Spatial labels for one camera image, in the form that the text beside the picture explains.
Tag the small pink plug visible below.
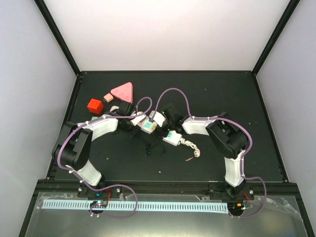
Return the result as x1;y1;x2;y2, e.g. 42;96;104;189
103;93;114;103

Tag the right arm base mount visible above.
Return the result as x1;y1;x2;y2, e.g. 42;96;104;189
209;182;249;200

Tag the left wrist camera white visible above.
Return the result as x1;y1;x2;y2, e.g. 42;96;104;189
131;111;147;126

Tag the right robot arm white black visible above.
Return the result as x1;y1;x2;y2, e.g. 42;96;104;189
150;104;252;199

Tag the white braided cord with plug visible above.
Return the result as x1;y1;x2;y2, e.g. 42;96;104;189
179;138;201;158

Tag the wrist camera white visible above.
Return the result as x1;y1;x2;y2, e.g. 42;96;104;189
131;111;147;126
149;111;166;127

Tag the light blue slotted cable duct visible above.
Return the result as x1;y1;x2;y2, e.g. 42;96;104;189
41;199;229;214

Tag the controller board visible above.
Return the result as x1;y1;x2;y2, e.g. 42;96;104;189
89;200;108;209
227;203;247;211

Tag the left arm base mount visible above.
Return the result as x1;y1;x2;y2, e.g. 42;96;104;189
77;183;121;199

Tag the white power strip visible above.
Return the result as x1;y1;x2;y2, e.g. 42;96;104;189
137;118;182;146

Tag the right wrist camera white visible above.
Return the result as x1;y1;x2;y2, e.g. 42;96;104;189
149;111;166;127

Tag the white plug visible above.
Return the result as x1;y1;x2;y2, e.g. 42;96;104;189
110;106;119;112

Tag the right controller board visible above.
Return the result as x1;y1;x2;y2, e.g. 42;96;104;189
227;203;247;211

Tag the thin black wire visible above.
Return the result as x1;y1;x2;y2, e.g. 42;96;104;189
144;139;166;157

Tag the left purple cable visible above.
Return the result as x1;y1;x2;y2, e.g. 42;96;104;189
57;96;153;219

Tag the red plug adapter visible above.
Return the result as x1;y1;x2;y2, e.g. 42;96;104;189
87;99;104;115

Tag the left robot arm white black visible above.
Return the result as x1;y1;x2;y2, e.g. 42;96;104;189
52;107;146;197

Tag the left controller board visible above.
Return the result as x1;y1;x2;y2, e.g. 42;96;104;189
89;200;108;209

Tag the pink triangular socket adapter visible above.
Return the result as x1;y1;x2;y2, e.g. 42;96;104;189
110;82;133;103

